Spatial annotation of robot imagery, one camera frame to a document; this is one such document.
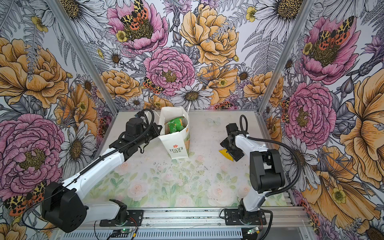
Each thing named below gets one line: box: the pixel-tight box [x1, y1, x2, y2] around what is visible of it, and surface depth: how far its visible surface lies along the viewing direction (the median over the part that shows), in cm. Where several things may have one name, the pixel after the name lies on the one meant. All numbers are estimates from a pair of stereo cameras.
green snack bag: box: [167, 117, 185, 134], surface depth 89 cm
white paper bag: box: [158, 106, 191, 160], surface depth 88 cm
